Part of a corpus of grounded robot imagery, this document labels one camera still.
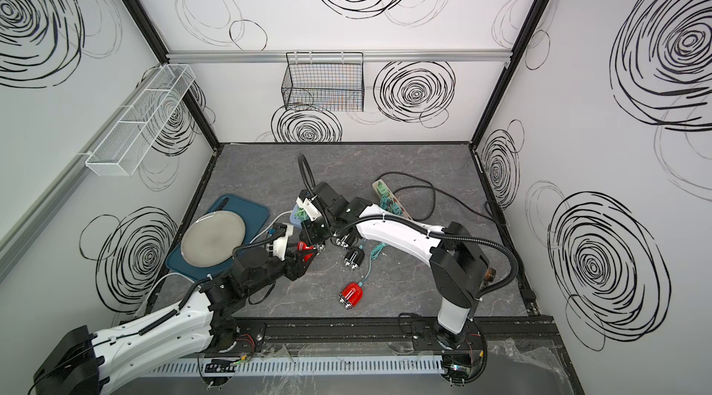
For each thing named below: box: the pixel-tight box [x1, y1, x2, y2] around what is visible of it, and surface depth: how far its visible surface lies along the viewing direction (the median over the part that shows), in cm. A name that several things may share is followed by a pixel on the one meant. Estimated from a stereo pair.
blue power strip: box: [289, 205, 303, 230], surface depth 96 cm
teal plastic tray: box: [165, 227, 261, 281], surface depth 87 cm
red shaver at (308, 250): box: [296, 241, 315, 263], surface depth 77 cm
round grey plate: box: [180, 210, 247, 268], surface depth 93 cm
